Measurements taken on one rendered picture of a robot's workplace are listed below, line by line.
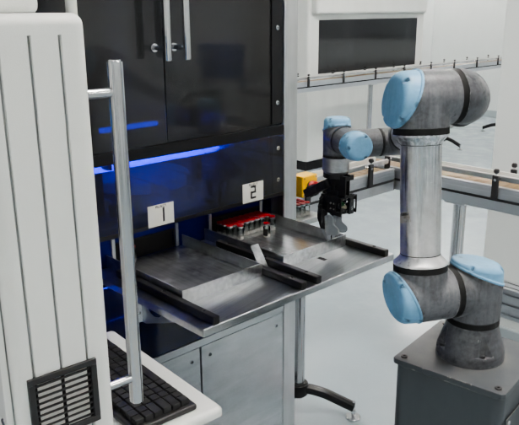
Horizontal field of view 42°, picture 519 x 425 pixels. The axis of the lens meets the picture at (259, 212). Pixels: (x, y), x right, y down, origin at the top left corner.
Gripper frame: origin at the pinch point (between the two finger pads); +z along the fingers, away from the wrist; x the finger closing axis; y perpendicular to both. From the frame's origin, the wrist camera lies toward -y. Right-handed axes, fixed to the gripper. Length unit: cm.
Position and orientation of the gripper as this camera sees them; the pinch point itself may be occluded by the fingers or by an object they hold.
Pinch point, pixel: (328, 238)
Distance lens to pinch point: 199.0
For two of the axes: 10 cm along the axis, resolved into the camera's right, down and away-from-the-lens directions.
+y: 6.9, 2.0, -7.0
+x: 7.3, -2.0, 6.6
